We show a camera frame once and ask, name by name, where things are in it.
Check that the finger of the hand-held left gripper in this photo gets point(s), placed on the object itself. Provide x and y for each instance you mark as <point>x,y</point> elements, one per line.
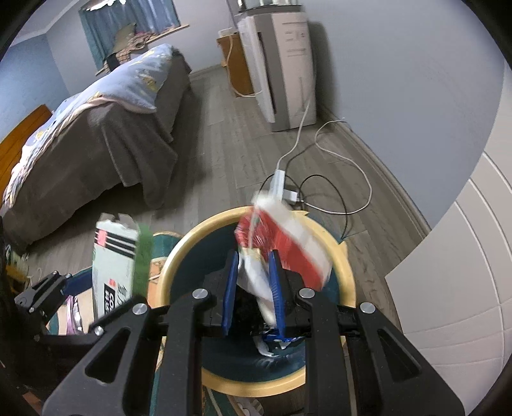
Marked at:
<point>44,292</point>
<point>72,340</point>

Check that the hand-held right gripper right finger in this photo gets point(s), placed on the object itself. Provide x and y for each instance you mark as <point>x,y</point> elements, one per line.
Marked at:
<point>276,296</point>

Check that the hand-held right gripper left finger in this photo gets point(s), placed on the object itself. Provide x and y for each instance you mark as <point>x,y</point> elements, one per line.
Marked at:
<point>230,296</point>

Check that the red floral paper bowl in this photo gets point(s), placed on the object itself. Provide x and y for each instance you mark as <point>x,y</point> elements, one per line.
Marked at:
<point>288,244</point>

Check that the teal bin with yellow rim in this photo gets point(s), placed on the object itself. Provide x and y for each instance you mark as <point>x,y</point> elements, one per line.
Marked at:
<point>176,260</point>

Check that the white box with black stripes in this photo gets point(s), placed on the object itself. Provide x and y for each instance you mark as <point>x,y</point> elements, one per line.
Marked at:
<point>114,264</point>

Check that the printed quilted mat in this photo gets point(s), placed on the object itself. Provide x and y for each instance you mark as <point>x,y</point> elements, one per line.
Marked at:
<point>166,242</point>

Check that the white power strip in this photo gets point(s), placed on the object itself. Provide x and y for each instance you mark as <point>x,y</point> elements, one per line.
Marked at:
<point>278,184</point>

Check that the wooden bed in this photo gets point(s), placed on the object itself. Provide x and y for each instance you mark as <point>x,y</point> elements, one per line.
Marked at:
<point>20,140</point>

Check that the grey bedspread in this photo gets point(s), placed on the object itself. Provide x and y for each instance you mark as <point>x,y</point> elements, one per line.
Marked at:
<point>120,140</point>

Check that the white panelled door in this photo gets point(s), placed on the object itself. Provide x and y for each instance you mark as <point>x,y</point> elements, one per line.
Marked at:
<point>460,280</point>

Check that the blue floral quilt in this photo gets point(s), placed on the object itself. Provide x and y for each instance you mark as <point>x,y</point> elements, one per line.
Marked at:
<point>128,84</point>

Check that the white air purifier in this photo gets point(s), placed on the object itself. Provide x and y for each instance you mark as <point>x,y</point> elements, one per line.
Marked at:
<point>288,72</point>

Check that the wooden cabinet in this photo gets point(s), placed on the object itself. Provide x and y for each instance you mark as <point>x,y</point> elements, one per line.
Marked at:
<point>240,68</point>

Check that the plaid cloth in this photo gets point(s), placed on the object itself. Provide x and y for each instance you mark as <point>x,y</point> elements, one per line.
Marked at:
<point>134,44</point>

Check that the blue curtain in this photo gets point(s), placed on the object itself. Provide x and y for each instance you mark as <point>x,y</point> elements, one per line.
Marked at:
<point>104,20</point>

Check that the black monitor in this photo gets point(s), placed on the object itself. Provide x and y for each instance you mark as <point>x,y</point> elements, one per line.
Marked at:
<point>272,3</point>

